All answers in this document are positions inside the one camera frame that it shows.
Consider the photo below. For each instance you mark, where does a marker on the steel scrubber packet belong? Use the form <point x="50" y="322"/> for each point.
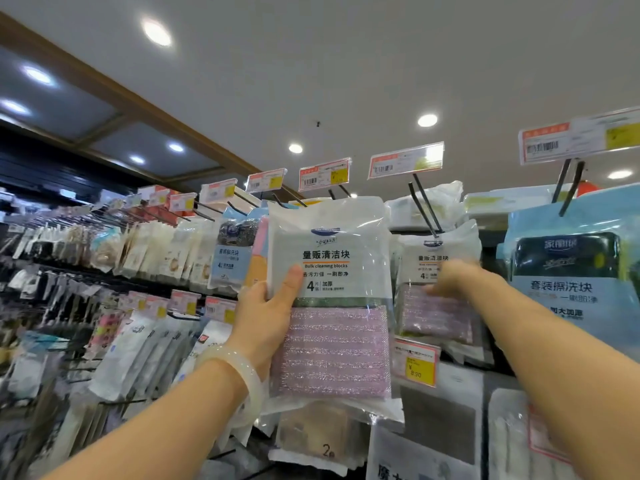
<point x="235" y="244"/>

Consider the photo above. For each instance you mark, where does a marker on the person's left thumb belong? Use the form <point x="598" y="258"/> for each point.
<point x="287" y="287"/>

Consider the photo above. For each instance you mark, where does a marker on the grey cloth packet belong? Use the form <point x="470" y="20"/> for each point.
<point x="435" y="419"/>

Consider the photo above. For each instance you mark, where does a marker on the brown sponge packet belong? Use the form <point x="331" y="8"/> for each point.
<point x="320" y="434"/>

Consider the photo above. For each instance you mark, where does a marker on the person's left forearm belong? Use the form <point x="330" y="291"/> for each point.
<point x="150" y="434"/>

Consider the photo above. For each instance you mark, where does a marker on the white packet with red label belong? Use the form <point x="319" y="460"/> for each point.
<point x="515" y="439"/>

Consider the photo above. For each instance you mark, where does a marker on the round recessed ceiling light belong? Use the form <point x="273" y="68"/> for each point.
<point x="156" y="32"/>
<point x="136" y="159"/>
<point x="15" y="107"/>
<point x="176" y="147"/>
<point x="295" y="148"/>
<point x="620" y="174"/>
<point x="427" y="120"/>
<point x="38" y="74"/>

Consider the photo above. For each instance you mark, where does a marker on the white jade bangle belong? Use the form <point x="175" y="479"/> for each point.
<point x="241" y="363"/>

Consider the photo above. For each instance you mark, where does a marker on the rack of small hanging goods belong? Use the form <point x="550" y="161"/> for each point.
<point x="50" y="274"/>

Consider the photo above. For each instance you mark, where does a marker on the row of white pouch packets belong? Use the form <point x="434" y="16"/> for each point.
<point x="145" y="354"/>

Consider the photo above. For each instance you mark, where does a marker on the blue scouring pad packet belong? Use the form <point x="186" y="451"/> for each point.
<point x="565" y="297"/>

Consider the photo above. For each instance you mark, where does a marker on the person's right fingers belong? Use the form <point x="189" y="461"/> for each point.
<point x="437" y="288"/>

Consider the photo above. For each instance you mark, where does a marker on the black metal display hook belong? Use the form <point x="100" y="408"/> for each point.
<point x="570" y="187"/>
<point x="426" y="209"/>

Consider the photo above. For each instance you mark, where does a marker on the purple sponge packet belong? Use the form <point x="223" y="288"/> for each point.
<point x="335" y="344"/>
<point x="435" y="317"/>

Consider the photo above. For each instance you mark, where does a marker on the person's left hand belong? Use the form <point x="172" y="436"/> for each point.
<point x="257" y="327"/>

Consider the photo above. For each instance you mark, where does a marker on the row of beige hanging packets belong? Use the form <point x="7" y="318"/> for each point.
<point x="165" y="254"/>

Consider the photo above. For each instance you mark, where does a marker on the pink yellow sponge packet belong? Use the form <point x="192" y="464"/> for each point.
<point x="257" y="264"/>

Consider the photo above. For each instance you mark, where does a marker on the row of hanging price tags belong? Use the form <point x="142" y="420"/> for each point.
<point x="406" y="160"/>

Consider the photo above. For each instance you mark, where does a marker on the orange yellow shelf price label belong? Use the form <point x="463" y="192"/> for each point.
<point x="137" y="301"/>
<point x="185" y="302"/>
<point x="157" y="306"/>
<point x="416" y="362"/>
<point x="220" y="310"/>

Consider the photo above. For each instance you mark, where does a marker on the brown wooden ceiling frame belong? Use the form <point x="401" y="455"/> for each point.
<point x="130" y="102"/>

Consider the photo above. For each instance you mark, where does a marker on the person's right hand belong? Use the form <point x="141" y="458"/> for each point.
<point x="457" y="277"/>

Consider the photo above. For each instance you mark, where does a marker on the person's right forearm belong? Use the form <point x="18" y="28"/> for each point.
<point x="550" y="354"/>

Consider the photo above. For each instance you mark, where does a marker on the white yellow flat packet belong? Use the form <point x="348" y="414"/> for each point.
<point x="515" y="202"/>

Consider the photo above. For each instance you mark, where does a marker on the white cloth packet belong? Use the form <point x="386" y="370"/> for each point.
<point x="430" y="204"/>

